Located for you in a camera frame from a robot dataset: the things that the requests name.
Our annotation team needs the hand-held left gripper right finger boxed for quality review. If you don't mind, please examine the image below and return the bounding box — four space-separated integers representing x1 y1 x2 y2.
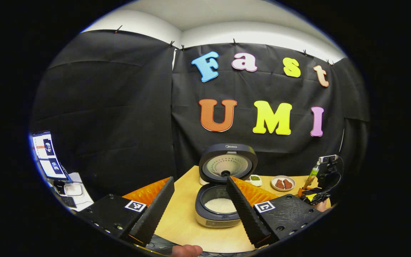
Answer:
226 176 323 248

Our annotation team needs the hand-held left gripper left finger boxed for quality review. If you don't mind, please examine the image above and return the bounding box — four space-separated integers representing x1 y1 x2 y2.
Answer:
76 176 175 247

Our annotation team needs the white rice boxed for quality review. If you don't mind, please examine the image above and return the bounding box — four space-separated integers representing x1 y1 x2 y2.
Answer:
204 198 237 214

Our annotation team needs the black rice cooker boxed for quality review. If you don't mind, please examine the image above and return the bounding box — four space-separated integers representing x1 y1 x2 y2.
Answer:
195 143 258 228

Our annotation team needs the green drink bottle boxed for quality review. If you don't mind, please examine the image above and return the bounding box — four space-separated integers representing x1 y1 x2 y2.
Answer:
309 161 321 180

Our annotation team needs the white plate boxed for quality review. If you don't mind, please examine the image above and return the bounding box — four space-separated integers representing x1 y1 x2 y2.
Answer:
271 175 296 192

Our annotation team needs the small white condiment dish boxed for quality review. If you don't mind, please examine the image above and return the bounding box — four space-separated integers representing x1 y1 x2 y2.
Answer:
245 175 263 187

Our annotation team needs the white side desk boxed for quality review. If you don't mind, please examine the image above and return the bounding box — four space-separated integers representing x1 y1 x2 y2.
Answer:
47 172 94 213

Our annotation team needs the small white box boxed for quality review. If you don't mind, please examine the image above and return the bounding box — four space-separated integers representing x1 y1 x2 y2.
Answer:
64 183 83 197

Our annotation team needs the black keyboard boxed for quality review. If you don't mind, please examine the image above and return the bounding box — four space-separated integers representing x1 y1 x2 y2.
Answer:
60 195 77 208

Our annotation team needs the black backdrop cloth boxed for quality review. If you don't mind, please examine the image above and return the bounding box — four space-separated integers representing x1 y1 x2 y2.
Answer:
30 30 370 200

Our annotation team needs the computer monitor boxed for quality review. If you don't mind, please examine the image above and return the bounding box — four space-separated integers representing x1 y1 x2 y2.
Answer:
31 130 71 181

